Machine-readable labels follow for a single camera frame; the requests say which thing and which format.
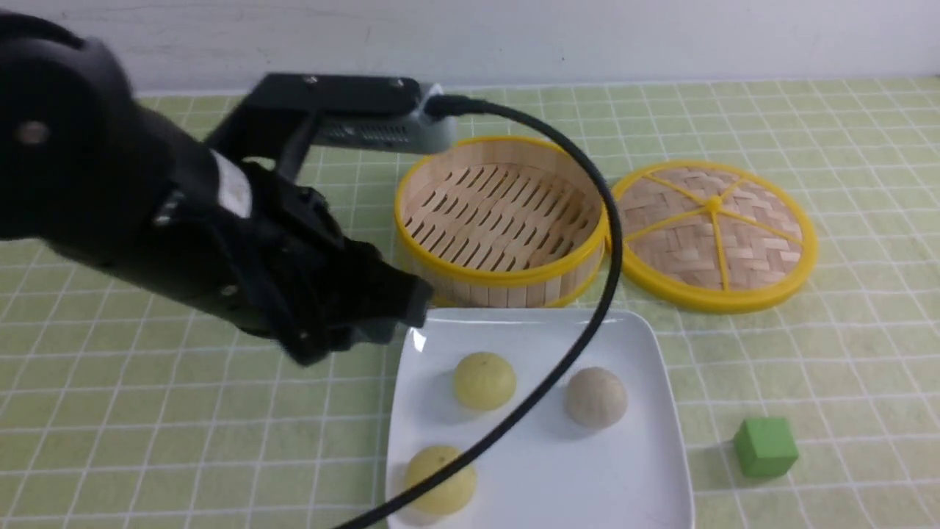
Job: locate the yellow steamed bun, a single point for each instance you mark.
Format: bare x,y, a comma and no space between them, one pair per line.
450,496

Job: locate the bamboo steamer basket yellow rim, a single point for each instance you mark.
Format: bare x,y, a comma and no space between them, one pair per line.
501,222

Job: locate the yellow bun on plate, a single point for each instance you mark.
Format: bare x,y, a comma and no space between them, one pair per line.
483,381

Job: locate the white steamed bun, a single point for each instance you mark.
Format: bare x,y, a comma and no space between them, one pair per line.
596,398

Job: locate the green cube block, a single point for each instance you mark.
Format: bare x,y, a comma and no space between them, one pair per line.
765,447

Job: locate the woven bamboo steamer lid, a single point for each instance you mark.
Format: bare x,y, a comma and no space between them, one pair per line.
713,238

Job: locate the white square plate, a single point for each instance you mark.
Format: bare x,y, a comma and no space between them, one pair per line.
547,472

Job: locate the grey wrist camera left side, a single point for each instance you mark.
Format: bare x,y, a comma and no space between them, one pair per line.
286,114

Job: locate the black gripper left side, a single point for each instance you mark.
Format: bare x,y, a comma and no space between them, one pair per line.
317,290

